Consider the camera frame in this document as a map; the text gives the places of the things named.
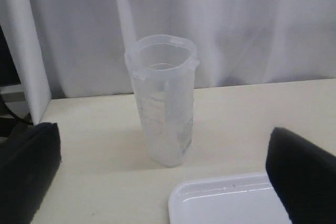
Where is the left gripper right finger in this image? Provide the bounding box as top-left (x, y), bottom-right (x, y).
top-left (265, 127), bottom-right (335, 223)

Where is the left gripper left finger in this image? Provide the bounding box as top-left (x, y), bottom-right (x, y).
top-left (1, 122), bottom-right (61, 223)

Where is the clear plastic measuring cup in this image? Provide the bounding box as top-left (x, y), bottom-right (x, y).
top-left (125, 35), bottom-right (200, 167)

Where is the white rectangular plastic tray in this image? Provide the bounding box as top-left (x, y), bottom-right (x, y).
top-left (168, 173), bottom-right (291, 223)

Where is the white foam side panel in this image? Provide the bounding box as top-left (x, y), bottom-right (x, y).
top-left (1, 0), bottom-right (51, 124)

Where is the white backdrop curtain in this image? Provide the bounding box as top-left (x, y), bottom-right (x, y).
top-left (30, 0), bottom-right (335, 98)

